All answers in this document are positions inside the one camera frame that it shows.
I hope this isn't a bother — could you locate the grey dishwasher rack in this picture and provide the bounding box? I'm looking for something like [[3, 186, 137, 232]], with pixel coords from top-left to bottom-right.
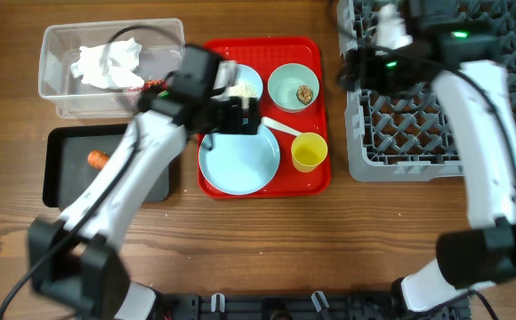
[[345, 0, 516, 181]]

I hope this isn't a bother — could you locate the red serving tray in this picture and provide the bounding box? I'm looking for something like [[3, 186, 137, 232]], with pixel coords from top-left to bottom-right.
[[205, 36, 331, 198]]

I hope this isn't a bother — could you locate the black waste tray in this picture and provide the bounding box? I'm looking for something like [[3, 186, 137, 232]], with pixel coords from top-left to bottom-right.
[[42, 123, 172, 209]]

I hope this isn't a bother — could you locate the mint green bowl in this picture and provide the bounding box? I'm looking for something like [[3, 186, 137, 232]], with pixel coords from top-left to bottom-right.
[[268, 63, 320, 113]]

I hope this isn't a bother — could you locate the white napkin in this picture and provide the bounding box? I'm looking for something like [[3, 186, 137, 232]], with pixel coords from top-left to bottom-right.
[[70, 37, 145, 90]]

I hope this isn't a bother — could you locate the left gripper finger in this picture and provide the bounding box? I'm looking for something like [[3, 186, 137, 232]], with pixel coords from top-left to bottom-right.
[[215, 98, 245, 134], [245, 98, 261, 135]]

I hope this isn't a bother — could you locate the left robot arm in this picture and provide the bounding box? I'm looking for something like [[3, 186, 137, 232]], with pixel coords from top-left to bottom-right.
[[26, 45, 260, 319]]

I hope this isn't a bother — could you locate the white plastic spoon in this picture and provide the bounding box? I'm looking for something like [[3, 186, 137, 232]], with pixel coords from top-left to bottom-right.
[[262, 116, 302, 137]]

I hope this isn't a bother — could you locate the light blue bowl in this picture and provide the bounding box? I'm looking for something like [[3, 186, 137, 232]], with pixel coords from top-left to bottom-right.
[[218, 64, 263, 109]]

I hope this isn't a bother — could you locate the light blue plate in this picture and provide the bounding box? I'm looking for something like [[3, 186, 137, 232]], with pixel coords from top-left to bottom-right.
[[198, 124, 281, 196]]

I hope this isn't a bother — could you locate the white rice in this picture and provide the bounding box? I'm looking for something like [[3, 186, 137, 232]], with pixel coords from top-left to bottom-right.
[[227, 82, 261, 99]]

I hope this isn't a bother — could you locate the brown walnut shell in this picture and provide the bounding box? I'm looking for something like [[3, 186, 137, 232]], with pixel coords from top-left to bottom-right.
[[296, 85, 314, 105]]

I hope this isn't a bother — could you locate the orange carrot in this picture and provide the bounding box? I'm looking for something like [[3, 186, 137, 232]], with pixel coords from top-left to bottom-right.
[[87, 150, 109, 170]]

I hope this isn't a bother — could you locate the yellow plastic cup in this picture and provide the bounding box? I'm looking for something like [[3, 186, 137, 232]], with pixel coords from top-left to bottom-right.
[[291, 132, 328, 172]]

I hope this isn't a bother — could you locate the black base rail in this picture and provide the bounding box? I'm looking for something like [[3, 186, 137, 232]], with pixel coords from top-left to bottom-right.
[[151, 292, 472, 320]]

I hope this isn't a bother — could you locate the clear plastic bin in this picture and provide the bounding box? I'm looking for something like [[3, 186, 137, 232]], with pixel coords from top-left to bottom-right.
[[38, 18, 185, 119]]

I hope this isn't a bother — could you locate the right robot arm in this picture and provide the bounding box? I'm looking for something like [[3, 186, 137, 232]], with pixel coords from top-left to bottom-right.
[[328, 1, 516, 318]]

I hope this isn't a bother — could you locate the red snack wrapper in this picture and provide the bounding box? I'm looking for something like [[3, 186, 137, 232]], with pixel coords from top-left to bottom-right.
[[125, 79, 166, 92]]

